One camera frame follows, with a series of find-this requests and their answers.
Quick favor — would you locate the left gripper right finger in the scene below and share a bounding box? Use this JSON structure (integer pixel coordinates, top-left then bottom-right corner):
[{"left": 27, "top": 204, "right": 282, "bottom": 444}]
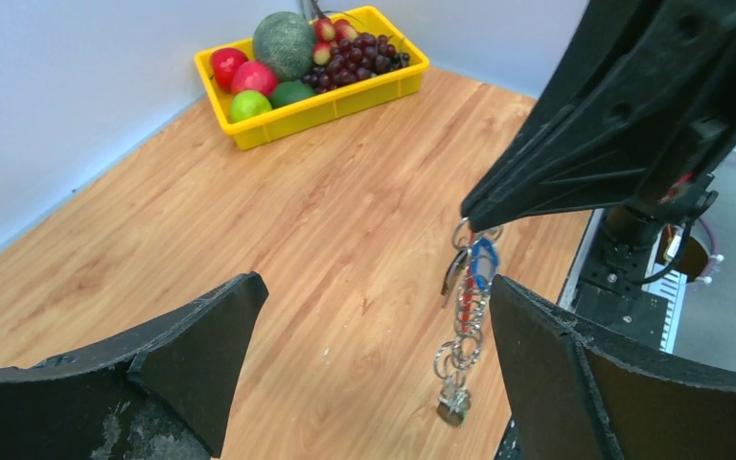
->
[{"left": 490, "top": 275, "right": 736, "bottom": 459}]

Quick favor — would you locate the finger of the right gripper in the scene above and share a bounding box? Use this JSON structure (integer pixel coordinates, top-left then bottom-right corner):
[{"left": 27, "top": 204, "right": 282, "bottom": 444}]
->
[{"left": 460, "top": 1, "right": 736, "bottom": 232}]

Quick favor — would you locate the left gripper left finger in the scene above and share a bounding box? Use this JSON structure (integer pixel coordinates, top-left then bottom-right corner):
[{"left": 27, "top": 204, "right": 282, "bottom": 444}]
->
[{"left": 0, "top": 272, "right": 268, "bottom": 459}]

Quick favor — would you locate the clear keyring with red tag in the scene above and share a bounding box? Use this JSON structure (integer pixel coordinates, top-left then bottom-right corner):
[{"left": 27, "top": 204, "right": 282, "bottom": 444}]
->
[{"left": 433, "top": 218, "right": 503, "bottom": 427}]

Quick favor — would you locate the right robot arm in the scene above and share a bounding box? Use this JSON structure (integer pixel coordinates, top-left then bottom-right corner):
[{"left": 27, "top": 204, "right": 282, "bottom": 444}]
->
[{"left": 460, "top": 1, "right": 736, "bottom": 324}]

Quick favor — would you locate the yellow plastic fruit tray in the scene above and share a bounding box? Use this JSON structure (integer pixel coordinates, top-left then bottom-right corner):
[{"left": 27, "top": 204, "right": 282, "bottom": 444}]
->
[{"left": 195, "top": 6, "right": 429, "bottom": 150}]

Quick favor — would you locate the purple grape bunch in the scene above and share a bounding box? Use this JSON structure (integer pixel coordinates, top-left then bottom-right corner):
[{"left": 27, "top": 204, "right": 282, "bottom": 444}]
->
[{"left": 300, "top": 33, "right": 412, "bottom": 94}]

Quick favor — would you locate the light green apple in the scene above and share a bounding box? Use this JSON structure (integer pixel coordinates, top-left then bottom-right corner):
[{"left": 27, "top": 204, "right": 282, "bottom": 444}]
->
[{"left": 228, "top": 90, "right": 272, "bottom": 123}]

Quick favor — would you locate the dark green lime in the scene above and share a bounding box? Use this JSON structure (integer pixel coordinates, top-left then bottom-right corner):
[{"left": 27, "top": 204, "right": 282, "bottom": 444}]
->
[{"left": 268, "top": 81, "right": 315, "bottom": 109}]

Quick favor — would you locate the red cherry cluster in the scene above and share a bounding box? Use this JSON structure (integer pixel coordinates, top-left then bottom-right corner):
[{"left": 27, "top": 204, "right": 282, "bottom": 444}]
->
[{"left": 310, "top": 0, "right": 359, "bottom": 66}]

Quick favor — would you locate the pink red apple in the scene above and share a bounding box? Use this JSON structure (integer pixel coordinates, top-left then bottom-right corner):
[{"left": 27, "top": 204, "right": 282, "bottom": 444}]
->
[{"left": 230, "top": 61, "right": 280, "bottom": 97}]

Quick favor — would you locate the red apple back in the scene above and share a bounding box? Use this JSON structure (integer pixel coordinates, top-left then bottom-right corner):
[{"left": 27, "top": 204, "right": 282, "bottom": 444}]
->
[{"left": 209, "top": 47, "right": 249, "bottom": 93}]

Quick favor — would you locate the green grey melon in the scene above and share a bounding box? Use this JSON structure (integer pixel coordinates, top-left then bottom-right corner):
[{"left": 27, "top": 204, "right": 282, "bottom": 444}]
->
[{"left": 252, "top": 11, "right": 317, "bottom": 81}]

